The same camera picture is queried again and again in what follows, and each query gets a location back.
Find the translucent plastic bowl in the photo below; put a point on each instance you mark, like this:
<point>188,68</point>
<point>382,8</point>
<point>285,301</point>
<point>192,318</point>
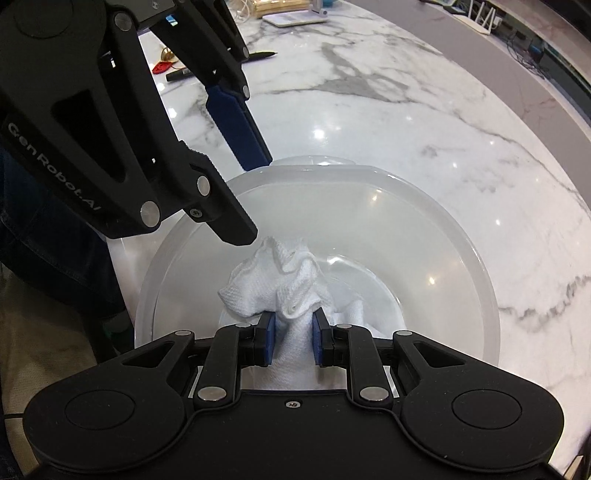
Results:
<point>425,230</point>

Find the black pen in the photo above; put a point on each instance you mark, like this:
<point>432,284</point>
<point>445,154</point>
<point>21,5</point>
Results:
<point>261,55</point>

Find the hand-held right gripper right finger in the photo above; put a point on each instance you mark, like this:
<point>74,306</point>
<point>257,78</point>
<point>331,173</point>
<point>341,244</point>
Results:
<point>317,340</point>

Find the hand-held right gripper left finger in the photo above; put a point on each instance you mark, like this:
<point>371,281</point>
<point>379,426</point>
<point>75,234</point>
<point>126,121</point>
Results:
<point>267,340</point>

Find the white flat device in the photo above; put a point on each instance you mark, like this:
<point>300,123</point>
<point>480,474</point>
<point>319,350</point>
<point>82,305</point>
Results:
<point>295,19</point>

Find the white cloth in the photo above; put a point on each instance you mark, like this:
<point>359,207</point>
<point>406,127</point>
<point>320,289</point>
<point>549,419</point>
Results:
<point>286,286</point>

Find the red charm with gold bell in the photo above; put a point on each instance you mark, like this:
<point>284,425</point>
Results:
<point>162,63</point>

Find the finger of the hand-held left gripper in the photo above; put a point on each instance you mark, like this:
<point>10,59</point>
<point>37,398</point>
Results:
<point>240,129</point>
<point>138,152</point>

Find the white router with antennas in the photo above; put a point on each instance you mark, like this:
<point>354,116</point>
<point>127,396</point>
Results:
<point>480,17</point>

